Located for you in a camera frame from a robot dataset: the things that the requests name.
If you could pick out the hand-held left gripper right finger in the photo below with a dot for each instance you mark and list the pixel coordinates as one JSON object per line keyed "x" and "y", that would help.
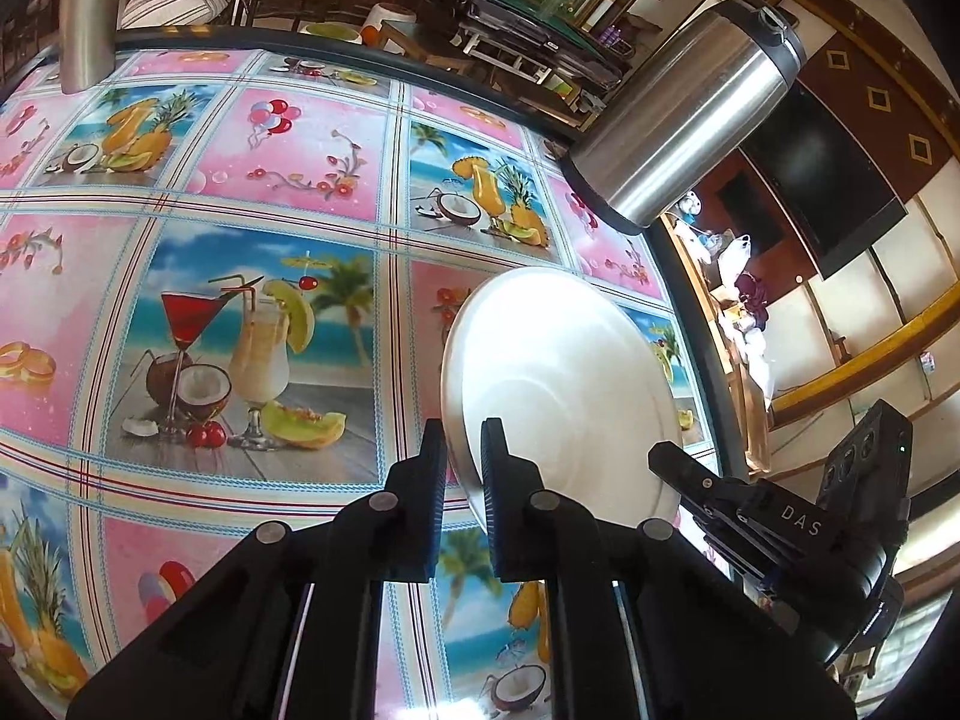
{"x": 487, "y": 495}

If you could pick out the white plastic bucket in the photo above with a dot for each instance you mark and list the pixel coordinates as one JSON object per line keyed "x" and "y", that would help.
{"x": 390, "y": 19}

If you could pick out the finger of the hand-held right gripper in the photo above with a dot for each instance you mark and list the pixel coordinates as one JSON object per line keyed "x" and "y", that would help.
{"x": 686, "y": 476}

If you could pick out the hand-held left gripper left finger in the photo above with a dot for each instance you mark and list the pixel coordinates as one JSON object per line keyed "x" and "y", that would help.
{"x": 439, "y": 495}

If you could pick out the white round plate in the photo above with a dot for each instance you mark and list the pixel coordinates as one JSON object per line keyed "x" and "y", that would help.
{"x": 555, "y": 375}

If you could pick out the wooden side cabinet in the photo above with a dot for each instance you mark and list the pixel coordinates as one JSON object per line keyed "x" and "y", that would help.
{"x": 742, "y": 405}

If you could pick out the white plastic bag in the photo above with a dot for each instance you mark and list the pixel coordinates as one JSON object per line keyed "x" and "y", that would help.
{"x": 733, "y": 255}

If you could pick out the slim steel thermos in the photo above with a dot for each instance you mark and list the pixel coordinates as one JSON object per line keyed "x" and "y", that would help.
{"x": 94, "y": 22}

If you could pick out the black flat television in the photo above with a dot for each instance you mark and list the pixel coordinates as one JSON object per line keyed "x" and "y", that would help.
{"x": 825, "y": 172}

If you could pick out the black-edged dining table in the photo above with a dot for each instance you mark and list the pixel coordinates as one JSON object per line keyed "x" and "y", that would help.
{"x": 701, "y": 330}

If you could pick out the large steel thermos jug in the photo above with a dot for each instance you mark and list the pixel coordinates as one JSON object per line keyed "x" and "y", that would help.
{"x": 675, "y": 120}

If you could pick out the pink printed tablecloth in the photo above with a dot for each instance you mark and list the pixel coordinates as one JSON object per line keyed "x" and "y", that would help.
{"x": 225, "y": 187}

